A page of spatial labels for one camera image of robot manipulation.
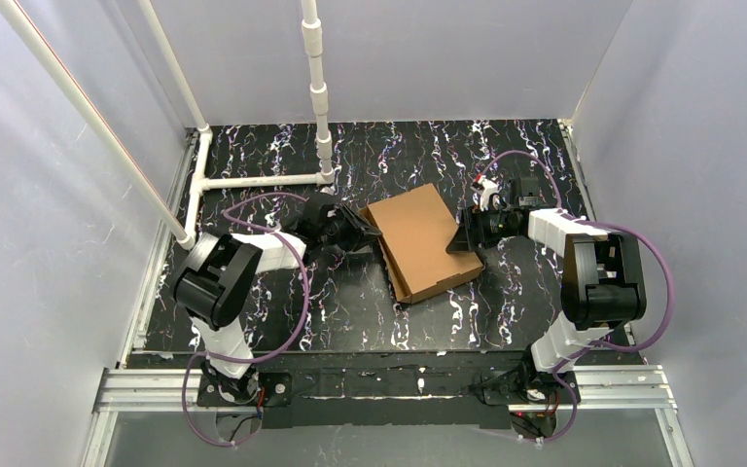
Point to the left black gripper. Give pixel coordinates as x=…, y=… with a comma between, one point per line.
x=345, y=227

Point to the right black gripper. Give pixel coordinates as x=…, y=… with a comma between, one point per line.
x=474, y=229

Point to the brown cardboard box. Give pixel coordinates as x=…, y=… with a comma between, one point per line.
x=416, y=227

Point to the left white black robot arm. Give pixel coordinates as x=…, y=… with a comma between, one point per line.
x=216, y=278

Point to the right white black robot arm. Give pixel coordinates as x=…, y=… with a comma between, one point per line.
x=602, y=284

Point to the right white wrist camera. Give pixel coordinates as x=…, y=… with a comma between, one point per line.
x=486, y=189

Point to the aluminium rail base frame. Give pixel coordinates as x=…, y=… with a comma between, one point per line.
x=369, y=381

